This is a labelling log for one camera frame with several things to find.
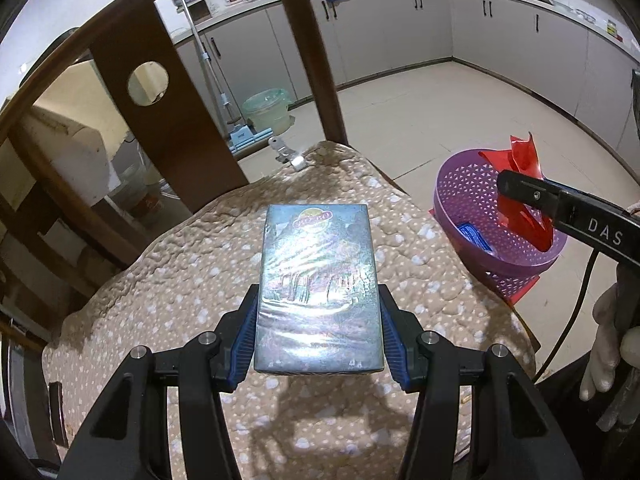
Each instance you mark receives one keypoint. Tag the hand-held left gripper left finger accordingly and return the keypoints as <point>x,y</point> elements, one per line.
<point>245,345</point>

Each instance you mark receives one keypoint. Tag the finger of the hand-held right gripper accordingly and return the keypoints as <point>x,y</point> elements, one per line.
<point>530,192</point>

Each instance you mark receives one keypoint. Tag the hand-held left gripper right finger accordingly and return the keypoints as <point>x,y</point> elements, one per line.
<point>395,345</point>

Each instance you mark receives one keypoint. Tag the red plastic wrapper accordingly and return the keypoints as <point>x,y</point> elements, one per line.
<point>522,157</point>

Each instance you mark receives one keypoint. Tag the purple plastic basket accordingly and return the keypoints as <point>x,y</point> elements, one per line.
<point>460,195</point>

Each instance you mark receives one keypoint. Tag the blue torn box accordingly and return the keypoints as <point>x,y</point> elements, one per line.
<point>475,237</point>

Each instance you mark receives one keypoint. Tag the shiny holographic box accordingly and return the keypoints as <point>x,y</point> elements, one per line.
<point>320,285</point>

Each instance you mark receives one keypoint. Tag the person's right hand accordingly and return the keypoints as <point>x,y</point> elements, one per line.
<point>607,345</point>

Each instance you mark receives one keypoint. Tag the beige quilted seat cushion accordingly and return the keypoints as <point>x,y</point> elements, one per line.
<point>200,270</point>

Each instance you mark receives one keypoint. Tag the grey bucket red label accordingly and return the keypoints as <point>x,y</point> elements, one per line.
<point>145,205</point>

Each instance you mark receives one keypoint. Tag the dark wooden chair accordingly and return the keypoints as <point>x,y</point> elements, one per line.
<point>87,232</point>

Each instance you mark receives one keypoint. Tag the metal clip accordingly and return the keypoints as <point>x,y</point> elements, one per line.
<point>287,152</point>

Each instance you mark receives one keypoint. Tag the grey kitchen cabinets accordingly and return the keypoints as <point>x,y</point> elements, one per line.
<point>400,35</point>

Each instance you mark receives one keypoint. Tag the blue flat mop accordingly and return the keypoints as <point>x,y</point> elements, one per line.
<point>245,137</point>

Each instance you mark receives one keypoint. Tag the person's dark clothing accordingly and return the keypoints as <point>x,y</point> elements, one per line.
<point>590,440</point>

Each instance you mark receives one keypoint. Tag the bin with green bag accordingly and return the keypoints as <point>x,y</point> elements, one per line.
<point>267,110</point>

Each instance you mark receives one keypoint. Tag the beige cloth covered table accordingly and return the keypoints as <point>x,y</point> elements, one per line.
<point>70,135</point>

